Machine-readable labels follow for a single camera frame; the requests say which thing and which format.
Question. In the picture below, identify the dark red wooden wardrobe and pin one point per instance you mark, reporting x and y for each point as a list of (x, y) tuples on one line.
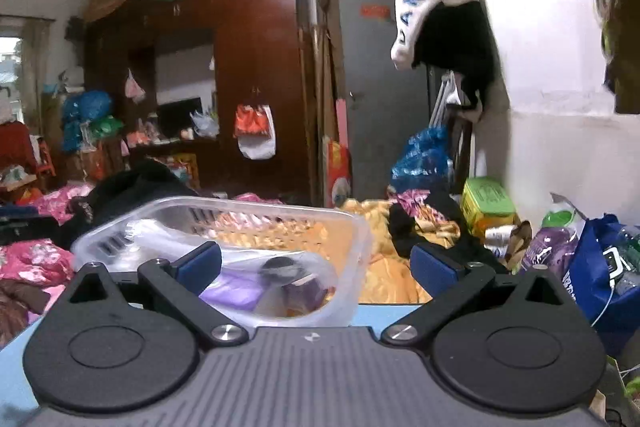
[(258, 52)]

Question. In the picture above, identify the bagged socks bundle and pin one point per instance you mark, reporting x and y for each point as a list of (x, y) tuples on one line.
[(149, 233)]

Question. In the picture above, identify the pink floral bedding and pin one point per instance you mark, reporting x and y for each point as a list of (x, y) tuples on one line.
[(35, 272)]

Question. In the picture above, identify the blue shopping bag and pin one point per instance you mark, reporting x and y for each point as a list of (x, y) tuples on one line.
[(615, 317)]

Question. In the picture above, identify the grey door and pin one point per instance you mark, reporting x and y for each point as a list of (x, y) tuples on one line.
[(385, 106)]

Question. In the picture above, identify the white black hanging jacket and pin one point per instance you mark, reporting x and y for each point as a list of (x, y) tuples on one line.
[(454, 36)]

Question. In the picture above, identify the white plastic basket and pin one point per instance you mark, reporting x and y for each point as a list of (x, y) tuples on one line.
[(110, 245)]

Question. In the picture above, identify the purple tissue pack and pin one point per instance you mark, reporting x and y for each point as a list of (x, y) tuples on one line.
[(232, 291)]

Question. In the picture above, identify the yellow blanket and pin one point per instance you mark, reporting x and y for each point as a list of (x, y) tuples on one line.
[(395, 230)]

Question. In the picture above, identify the green lidded box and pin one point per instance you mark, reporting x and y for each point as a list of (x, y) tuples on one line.
[(486, 205)]

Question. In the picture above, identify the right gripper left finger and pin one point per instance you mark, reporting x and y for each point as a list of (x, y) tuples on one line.
[(174, 289)]

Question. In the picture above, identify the red white hanging bag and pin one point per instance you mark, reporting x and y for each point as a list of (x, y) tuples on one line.
[(254, 131)]

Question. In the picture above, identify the small purple tissue packet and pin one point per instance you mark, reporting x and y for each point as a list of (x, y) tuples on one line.
[(296, 284)]

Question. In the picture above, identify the blue plastic bag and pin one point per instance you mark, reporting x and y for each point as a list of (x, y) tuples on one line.
[(425, 162)]

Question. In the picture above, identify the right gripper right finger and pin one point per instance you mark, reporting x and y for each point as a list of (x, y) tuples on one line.
[(452, 287)]

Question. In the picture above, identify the white orange medicine box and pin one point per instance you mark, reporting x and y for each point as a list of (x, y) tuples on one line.
[(278, 233)]

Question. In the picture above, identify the window curtains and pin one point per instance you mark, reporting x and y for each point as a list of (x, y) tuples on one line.
[(35, 51)]

